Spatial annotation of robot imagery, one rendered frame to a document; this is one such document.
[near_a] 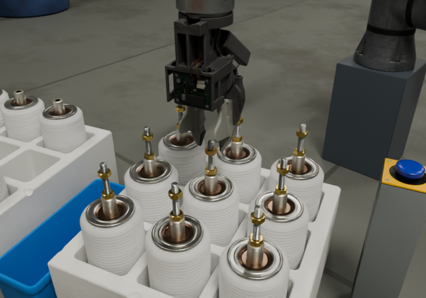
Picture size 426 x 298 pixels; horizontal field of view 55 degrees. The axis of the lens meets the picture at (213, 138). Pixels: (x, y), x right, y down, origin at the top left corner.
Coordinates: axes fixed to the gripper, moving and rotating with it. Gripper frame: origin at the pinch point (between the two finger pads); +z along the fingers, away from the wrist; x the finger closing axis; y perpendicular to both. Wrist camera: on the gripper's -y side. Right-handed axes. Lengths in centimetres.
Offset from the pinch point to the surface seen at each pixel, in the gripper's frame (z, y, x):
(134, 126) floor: 34, -48, -54
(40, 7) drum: 28, -147, -198
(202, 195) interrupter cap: 9.0, 3.4, -0.2
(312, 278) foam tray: 16.5, 5.5, 19.3
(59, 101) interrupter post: 6.4, -9.2, -42.7
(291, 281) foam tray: 16.9, 7.0, 16.5
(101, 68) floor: 34, -87, -100
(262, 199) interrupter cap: 9.1, 0.0, 8.9
